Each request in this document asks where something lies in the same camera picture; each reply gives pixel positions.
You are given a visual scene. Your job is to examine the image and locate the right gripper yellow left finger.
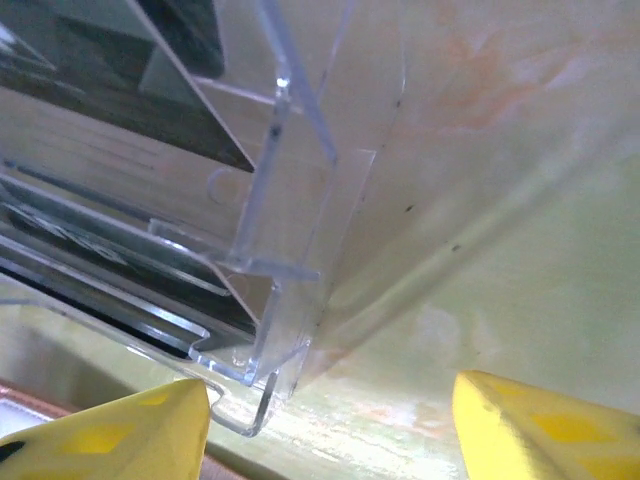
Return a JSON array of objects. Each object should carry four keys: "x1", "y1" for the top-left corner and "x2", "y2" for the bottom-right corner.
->
[{"x1": 0, "y1": 378, "x2": 211, "y2": 480}]

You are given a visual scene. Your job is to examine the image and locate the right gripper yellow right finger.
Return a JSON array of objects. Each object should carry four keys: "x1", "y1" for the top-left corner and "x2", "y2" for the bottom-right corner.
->
[{"x1": 452, "y1": 370, "x2": 640, "y2": 480}]

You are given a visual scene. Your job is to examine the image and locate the black component tray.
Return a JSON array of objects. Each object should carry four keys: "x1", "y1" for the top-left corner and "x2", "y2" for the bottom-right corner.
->
[{"x1": 0, "y1": 0, "x2": 416, "y2": 439}]

